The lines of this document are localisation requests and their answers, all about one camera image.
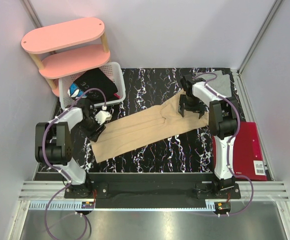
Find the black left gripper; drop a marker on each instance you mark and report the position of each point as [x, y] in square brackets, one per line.
[94, 134]

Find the pink three-tier wooden shelf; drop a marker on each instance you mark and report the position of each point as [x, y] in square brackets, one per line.
[67, 48]

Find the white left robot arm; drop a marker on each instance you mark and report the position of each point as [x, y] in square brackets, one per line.
[53, 144]

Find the black marble pattern mat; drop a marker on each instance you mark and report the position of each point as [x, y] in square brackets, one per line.
[190, 152]

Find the right electronics connector board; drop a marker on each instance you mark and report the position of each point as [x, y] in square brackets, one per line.
[223, 206]

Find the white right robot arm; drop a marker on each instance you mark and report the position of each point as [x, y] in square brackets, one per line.
[224, 124]

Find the black t shirt in basket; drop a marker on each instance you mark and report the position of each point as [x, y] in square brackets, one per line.
[96, 78]

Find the beige t shirt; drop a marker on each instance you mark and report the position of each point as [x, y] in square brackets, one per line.
[146, 127]

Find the white plastic laundry basket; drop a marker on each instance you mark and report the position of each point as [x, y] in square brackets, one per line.
[112, 70]

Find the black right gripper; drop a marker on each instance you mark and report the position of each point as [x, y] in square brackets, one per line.
[198, 108]

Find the blue white patterned garment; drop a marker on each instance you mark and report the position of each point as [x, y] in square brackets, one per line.
[74, 91]

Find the left electronics connector board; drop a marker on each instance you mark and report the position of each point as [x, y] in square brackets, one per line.
[88, 204]

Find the folded grey t shirt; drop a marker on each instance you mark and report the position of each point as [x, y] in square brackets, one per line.
[221, 84]

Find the electronics connector board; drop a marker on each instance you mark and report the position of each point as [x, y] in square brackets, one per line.
[223, 206]
[88, 204]

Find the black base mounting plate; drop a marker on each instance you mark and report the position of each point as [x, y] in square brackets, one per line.
[153, 191]

